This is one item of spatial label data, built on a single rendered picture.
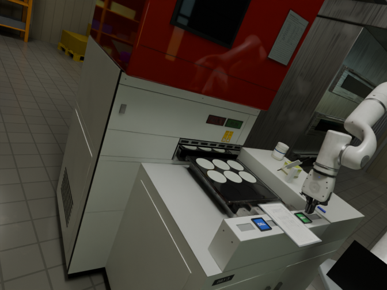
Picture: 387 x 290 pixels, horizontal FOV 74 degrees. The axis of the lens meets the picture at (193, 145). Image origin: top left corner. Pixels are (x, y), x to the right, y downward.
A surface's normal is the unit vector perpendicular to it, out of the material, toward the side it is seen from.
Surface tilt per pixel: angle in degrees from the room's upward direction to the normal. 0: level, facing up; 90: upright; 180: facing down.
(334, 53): 90
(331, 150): 88
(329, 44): 90
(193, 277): 90
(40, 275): 0
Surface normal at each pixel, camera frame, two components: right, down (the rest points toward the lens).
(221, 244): -0.80, -0.08
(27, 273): 0.36, -0.86
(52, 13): 0.59, 0.52
